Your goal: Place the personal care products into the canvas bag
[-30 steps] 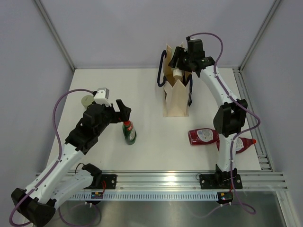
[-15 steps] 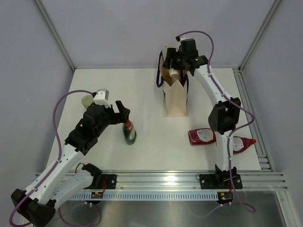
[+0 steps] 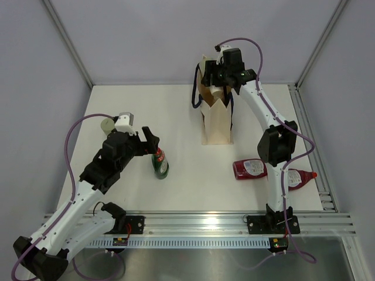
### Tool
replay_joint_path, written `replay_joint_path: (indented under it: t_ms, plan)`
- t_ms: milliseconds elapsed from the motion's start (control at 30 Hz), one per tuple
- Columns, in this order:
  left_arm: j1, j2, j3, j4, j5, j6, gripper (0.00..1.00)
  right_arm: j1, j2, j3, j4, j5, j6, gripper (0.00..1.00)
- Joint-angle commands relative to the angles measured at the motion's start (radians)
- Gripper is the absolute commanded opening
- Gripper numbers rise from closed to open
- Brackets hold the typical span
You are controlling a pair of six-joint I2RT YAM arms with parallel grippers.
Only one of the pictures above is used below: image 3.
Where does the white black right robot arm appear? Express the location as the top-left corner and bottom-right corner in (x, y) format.
(202, 45), (301, 235)

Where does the beige flip-cap bottle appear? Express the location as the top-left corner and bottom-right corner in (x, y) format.
(209, 85), (224, 101)

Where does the white slotted cable duct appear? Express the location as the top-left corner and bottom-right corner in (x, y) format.
(86, 237), (270, 249)

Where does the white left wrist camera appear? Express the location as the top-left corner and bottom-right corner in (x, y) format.
(114, 112), (136, 136)

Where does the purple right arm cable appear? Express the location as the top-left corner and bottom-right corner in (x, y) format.
(216, 37), (318, 269)

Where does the left aluminium frame post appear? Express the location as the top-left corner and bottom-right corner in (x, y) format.
(40, 0), (94, 90)

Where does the aluminium frame post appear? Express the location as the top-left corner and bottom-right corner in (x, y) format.
(40, 0), (94, 90)
(295, 0), (350, 89)

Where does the green dish soap bottle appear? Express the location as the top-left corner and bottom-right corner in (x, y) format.
(152, 148), (169, 180)

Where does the right aluminium frame post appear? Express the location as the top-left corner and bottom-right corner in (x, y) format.
(295, 0), (350, 89)

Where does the aluminium mounting rail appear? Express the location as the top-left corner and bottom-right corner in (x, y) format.
(37, 213), (357, 237)

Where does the red bottle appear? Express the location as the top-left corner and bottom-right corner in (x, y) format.
(288, 169), (318, 191)
(233, 159), (267, 180)

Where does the sage green bottle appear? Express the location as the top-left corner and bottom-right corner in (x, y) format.
(100, 118), (115, 136)
(198, 58), (209, 77)

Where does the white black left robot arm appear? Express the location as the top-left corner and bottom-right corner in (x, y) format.
(13, 126), (159, 280)

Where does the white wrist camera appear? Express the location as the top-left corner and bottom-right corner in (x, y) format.
(214, 44), (232, 65)
(114, 112), (136, 136)

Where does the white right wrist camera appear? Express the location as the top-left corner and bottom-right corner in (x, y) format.
(214, 44), (232, 65)

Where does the beige canvas tote bag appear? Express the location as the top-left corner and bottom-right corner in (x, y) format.
(191, 64), (234, 145)

